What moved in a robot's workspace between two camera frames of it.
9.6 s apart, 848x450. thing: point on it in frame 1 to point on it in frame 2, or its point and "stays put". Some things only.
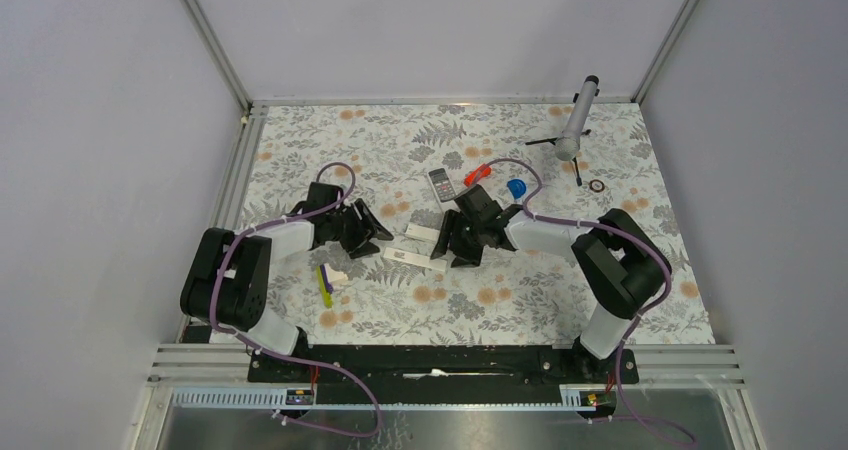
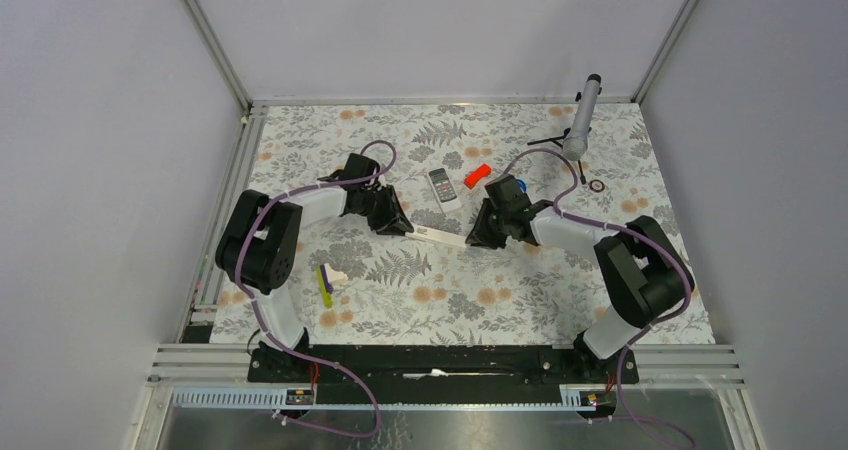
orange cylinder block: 475,175 stays put
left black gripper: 360,245 to 392,221
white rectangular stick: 414,258 to 439,236
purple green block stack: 326,287 stays put
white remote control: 442,189 stays put
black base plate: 442,374 stays put
